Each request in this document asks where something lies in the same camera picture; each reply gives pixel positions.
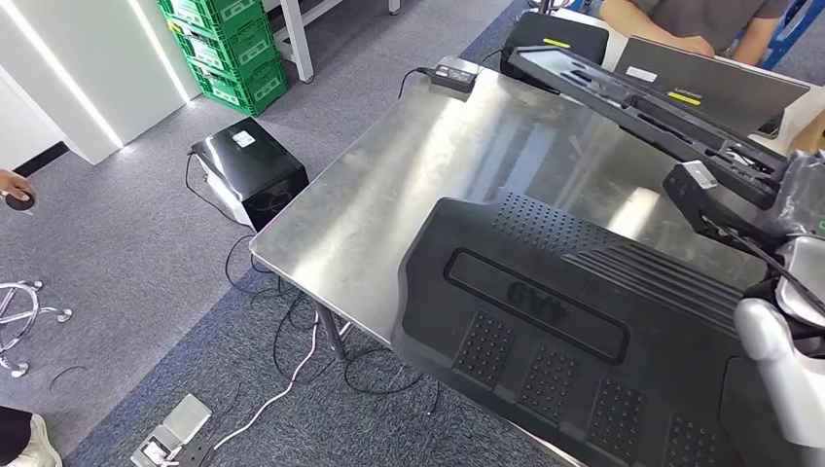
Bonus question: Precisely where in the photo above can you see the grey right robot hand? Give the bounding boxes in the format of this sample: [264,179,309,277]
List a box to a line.
[760,149,825,243]

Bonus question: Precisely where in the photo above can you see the person's left hand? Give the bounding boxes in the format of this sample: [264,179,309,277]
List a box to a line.
[0,168,35,202]

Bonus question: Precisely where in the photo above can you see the long black plastic part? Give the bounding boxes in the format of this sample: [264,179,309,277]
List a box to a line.
[506,44,792,212]

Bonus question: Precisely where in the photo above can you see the steel workbench leg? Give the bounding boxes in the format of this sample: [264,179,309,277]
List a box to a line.
[313,301,355,362]

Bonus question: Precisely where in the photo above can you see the black phone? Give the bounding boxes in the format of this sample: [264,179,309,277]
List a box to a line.
[755,114,786,140]

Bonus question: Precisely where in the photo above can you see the chrome swivel stool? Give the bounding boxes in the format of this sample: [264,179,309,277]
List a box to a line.
[0,279,74,380]

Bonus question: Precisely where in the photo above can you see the grey laptop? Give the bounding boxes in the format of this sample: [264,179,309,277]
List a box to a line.
[610,35,811,141]

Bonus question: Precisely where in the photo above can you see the person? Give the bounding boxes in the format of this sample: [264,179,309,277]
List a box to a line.
[0,168,64,467]
[596,0,792,68]

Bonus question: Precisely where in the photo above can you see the glossy black equipment box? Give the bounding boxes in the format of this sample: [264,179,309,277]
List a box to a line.
[188,116,312,234]

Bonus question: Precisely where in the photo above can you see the green plastic crate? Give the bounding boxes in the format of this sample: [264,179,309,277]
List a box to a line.
[156,0,267,41]
[185,56,291,119]
[167,18,279,84]

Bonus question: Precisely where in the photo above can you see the large black engine cover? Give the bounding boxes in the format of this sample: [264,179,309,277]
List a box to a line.
[390,190,825,467]

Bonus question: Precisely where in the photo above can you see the steel floor socket box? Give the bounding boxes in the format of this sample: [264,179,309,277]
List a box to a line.
[129,393,214,467]

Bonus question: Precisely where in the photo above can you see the black zip carry case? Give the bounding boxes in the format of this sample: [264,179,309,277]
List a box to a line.
[499,11,612,83]

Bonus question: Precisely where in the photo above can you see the black power adapter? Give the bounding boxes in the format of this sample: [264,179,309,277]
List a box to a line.
[427,63,479,94]

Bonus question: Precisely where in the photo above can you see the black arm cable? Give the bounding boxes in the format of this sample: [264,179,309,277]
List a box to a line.
[703,217,825,303]

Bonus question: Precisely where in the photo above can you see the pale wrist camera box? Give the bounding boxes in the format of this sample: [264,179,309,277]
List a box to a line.
[681,159,719,191]

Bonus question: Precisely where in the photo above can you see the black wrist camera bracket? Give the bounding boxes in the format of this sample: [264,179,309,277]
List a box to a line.
[662,163,786,257]

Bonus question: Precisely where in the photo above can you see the blue metal frame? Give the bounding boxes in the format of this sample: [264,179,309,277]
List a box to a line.
[759,0,825,72]

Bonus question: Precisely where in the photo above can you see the black floor cables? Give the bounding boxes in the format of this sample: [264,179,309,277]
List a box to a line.
[183,151,441,415]

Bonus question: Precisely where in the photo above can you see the white power cable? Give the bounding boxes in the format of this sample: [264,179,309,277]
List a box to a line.
[211,311,322,453]

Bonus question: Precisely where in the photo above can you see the black adapter cable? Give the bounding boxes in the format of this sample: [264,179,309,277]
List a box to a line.
[395,65,433,102]

